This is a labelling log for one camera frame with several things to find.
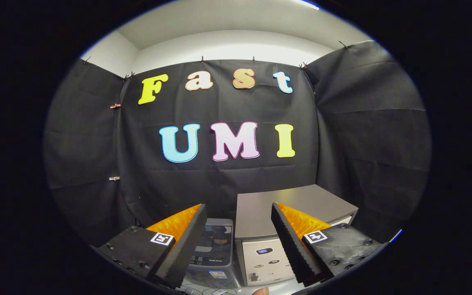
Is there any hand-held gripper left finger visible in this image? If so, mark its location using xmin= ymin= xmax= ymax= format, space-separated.
xmin=98 ymin=203 xmax=208 ymax=289

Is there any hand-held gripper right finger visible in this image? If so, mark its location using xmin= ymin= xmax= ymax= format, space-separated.
xmin=271 ymin=202 xmax=384 ymax=287

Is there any grey washing machine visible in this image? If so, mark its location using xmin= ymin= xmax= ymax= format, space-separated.
xmin=185 ymin=218 xmax=241 ymax=290

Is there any grey cabinet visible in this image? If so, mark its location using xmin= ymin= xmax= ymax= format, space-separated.
xmin=235 ymin=184 xmax=359 ymax=287

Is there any black backdrop cloth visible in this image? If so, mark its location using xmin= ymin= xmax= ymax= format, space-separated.
xmin=43 ymin=40 xmax=432 ymax=248

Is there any row of dark cloth clips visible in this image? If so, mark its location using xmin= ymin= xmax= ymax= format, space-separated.
xmin=82 ymin=40 xmax=349 ymax=80

